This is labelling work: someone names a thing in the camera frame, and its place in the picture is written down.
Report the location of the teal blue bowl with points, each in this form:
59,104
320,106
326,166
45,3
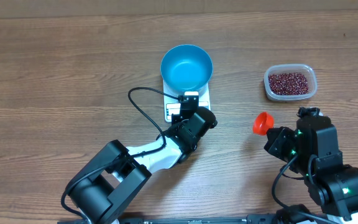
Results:
186,68

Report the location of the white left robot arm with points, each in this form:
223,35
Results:
104,188

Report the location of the white digital kitchen scale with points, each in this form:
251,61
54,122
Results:
172,106

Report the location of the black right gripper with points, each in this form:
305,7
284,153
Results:
279,140

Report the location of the clear plastic container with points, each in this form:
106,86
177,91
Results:
306,70

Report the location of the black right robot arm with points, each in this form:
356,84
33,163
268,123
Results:
312,151

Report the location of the red beans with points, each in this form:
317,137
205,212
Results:
288,84

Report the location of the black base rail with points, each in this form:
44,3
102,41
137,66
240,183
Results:
249,219

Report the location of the red scoop blue handle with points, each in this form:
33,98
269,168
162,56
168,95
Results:
263,122

